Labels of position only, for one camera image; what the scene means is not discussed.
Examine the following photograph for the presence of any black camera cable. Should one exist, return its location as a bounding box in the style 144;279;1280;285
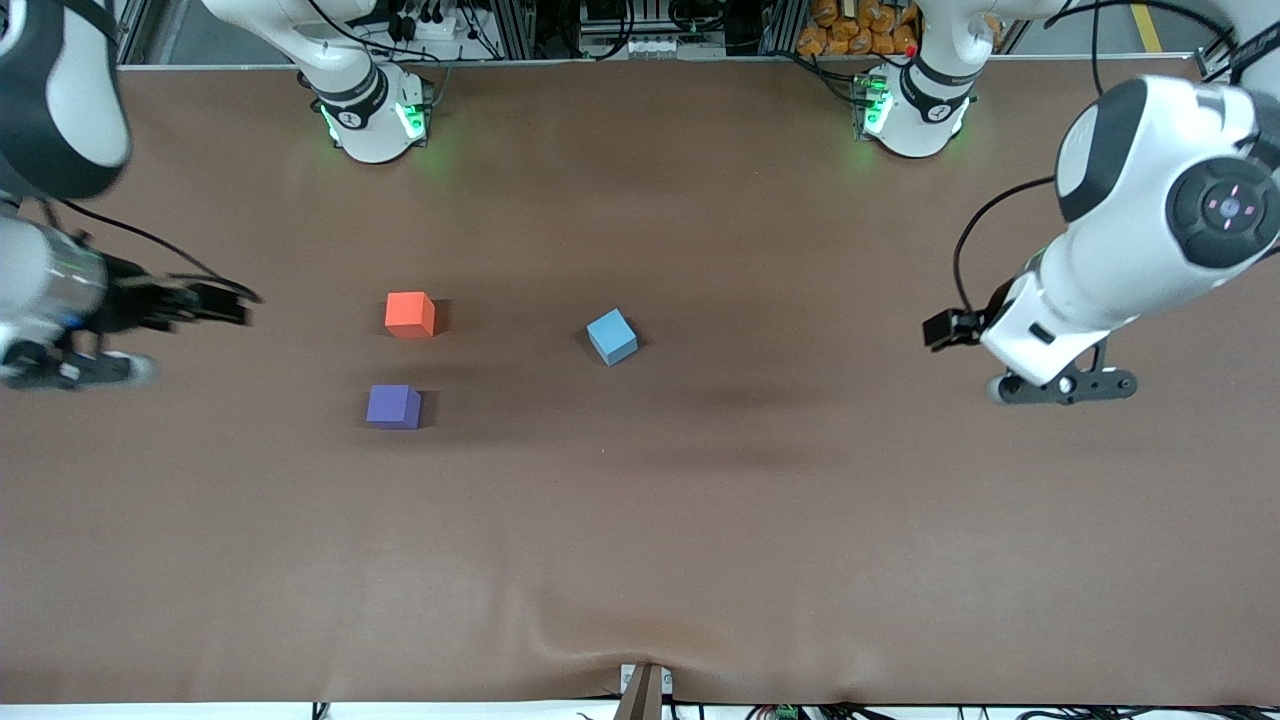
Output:
38;198;263;303
952;0;1236;313

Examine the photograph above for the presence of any orange cube block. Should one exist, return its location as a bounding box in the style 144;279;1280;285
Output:
384;291;437;340

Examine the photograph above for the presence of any brown camera mount post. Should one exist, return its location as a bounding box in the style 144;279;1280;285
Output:
615;662;673;720

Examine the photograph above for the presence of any brown table cloth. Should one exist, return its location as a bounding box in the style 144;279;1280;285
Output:
0;55;1280;707

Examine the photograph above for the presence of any purple cube block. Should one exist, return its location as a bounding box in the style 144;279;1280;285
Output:
365;384;423;431

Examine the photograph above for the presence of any black right camera cable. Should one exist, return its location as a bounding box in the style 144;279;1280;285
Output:
38;198;263;303

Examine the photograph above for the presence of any orange mesh bag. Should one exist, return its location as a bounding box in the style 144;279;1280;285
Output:
797;0;921;58

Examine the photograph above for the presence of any black left camera cable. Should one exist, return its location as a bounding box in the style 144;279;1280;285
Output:
952;0;1236;313

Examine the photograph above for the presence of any light blue cube block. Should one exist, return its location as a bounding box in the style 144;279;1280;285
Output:
586;308;640;368

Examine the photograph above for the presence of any white terminal block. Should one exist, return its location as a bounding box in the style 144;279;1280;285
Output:
625;35;728;60

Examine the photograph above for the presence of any white power strip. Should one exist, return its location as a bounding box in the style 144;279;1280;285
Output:
395;8;463;47

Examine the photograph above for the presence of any aluminium frame profile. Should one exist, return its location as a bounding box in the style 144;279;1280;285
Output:
1195;25;1261;83
112;0;189;69

